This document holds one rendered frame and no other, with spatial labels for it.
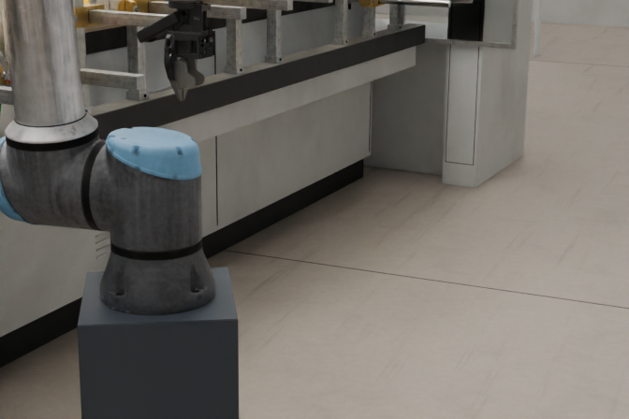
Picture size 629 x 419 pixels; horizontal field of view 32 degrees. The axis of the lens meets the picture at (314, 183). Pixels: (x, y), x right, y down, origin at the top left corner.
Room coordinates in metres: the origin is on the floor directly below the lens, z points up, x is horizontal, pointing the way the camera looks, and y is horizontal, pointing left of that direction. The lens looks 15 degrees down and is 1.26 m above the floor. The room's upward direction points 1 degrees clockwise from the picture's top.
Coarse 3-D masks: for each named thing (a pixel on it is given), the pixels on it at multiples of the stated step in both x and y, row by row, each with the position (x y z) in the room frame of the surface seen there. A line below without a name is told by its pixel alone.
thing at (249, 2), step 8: (168, 0) 3.23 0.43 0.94; (208, 0) 3.17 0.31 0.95; (216, 0) 3.15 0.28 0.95; (224, 0) 3.14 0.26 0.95; (232, 0) 3.13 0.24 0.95; (240, 0) 3.12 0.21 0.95; (248, 0) 3.11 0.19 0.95; (256, 0) 3.09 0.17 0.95; (264, 0) 3.08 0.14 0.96; (272, 0) 3.07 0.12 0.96; (280, 0) 3.06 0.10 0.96; (288, 0) 3.05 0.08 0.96; (264, 8) 3.08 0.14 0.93; (272, 8) 3.07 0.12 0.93; (280, 8) 3.06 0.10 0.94; (288, 8) 3.05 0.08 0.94
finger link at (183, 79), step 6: (180, 60) 2.30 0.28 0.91; (174, 66) 2.30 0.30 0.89; (180, 66) 2.30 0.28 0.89; (180, 72) 2.30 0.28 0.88; (186, 72) 2.30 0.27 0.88; (180, 78) 2.30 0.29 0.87; (186, 78) 2.30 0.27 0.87; (192, 78) 2.29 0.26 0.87; (174, 84) 2.30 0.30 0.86; (180, 84) 2.31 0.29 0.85; (186, 84) 2.30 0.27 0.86; (192, 84) 2.29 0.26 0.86; (174, 90) 2.31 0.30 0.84; (180, 90) 2.32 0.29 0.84; (180, 96) 2.32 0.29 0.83
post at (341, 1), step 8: (336, 0) 4.05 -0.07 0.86; (344, 0) 4.04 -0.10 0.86; (336, 8) 4.05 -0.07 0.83; (344, 8) 4.04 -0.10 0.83; (336, 16) 4.05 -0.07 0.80; (344, 16) 4.05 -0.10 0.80; (336, 24) 4.05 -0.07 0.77; (344, 24) 4.05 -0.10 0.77; (336, 32) 4.05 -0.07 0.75; (344, 32) 4.05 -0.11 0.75
